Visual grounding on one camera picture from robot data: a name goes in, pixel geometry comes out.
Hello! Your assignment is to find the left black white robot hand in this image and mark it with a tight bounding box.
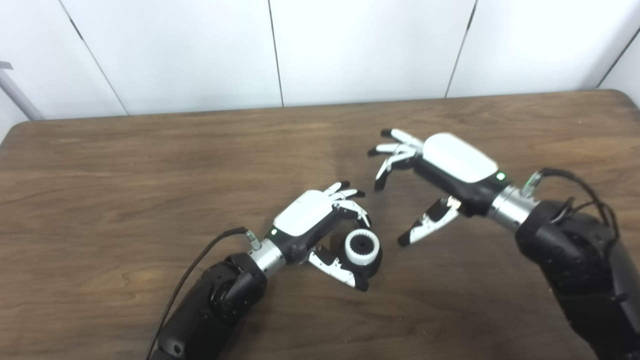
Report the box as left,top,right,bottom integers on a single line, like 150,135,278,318
266,181,372,293

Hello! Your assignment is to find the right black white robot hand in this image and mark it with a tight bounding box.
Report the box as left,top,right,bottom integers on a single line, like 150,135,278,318
368,128,511,248

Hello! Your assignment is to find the white plastic ring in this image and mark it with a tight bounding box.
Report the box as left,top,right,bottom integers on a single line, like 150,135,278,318
344,229,381,266

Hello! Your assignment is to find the round black plastic part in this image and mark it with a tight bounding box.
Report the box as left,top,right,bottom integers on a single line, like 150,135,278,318
340,227,384,281

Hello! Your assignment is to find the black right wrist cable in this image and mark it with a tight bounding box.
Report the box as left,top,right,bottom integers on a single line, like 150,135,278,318
520,168,621,241

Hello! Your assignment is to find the gray wall corner post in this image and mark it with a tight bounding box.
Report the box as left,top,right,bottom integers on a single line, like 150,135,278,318
0,70,46,122

